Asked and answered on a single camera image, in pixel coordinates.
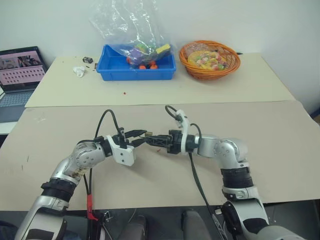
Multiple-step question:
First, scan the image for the open grey laptop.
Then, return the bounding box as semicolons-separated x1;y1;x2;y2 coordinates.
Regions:
0;45;49;108

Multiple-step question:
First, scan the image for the crumpled white tissue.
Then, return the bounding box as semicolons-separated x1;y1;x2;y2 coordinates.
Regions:
72;65;86;78

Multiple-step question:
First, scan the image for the orange woven basket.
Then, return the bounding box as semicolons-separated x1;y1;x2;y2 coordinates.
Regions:
178;40;242;81

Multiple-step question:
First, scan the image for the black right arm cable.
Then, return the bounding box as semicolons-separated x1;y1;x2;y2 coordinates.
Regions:
164;104;227;240

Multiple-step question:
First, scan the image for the yellow bag of candies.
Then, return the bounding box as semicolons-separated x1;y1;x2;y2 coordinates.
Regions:
187;49;230;71

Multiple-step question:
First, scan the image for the yellow toy block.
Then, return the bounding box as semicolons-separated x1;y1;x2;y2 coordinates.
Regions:
155;43;172;55

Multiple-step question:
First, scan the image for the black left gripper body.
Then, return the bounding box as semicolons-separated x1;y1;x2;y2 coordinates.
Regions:
111;132;133;147

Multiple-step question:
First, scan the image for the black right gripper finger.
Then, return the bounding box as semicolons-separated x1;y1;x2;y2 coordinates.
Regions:
144;134;174;143
146;140;174;149

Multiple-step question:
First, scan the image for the blue plastic bin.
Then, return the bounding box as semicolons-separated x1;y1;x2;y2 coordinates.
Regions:
96;44;177;82

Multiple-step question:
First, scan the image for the grey side desk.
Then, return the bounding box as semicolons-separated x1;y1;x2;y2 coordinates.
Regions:
0;99;26;136

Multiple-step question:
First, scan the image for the purple toy vegetable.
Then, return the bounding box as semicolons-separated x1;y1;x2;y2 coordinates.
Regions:
128;46;152;64

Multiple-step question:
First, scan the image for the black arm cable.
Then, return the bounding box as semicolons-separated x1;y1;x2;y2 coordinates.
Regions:
76;108;126;240
164;104;227;240

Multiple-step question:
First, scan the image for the clear plastic bag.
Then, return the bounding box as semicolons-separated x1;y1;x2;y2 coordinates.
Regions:
89;0;176;69

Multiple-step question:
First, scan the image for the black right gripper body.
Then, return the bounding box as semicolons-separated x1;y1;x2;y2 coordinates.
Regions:
166;129;185;155

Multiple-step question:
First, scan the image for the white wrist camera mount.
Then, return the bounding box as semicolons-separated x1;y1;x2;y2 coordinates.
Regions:
174;109;191;154
106;134;136;167

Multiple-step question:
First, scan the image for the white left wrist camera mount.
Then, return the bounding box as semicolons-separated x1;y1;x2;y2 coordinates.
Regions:
106;134;136;167

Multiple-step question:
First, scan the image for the red tape on cable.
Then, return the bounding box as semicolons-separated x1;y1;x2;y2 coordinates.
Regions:
85;193;99;221

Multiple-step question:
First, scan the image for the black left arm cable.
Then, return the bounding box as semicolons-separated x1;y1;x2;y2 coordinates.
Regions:
76;108;126;240

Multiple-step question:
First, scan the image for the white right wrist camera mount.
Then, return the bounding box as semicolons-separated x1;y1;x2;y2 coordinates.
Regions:
174;109;191;154

